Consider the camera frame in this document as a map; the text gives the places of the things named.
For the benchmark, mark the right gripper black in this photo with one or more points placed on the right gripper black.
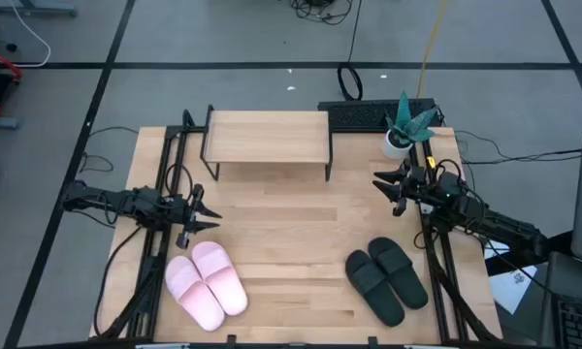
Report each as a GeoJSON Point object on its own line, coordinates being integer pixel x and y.
{"type": "Point", "coordinates": [422, 186]}

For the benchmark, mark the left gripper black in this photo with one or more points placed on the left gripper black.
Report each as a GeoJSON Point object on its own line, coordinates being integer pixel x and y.
{"type": "Point", "coordinates": [184, 213]}

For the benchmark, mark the black slide sandal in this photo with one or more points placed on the black slide sandal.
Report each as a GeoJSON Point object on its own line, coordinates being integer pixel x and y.
{"type": "Point", "coordinates": [373, 291]}
{"type": "Point", "coordinates": [402, 276]}

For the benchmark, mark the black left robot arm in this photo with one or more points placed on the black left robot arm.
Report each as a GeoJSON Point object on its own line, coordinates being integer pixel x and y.
{"type": "Point", "coordinates": [92, 199]}

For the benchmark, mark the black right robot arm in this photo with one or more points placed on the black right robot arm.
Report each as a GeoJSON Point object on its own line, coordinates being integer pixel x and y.
{"type": "Point", "coordinates": [504, 228]}

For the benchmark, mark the wooden shelf with black legs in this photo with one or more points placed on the wooden shelf with black legs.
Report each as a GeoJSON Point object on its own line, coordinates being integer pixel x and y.
{"type": "Point", "coordinates": [267, 136]}

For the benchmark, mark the white plant pot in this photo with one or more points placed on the white plant pot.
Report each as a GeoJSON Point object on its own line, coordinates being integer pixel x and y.
{"type": "Point", "coordinates": [393, 150]}

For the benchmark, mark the green snake plant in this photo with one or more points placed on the green snake plant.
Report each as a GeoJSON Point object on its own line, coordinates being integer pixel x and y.
{"type": "Point", "coordinates": [407, 126]}

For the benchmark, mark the white paper sheet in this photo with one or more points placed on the white paper sheet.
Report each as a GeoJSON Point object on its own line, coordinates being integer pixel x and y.
{"type": "Point", "coordinates": [511, 291]}

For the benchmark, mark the dark grey laptop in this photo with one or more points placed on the dark grey laptop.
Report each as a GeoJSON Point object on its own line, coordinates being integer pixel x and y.
{"type": "Point", "coordinates": [577, 315]}

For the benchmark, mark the red metal frame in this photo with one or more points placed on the red metal frame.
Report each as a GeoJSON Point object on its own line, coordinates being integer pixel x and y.
{"type": "Point", "coordinates": [0, 60]}

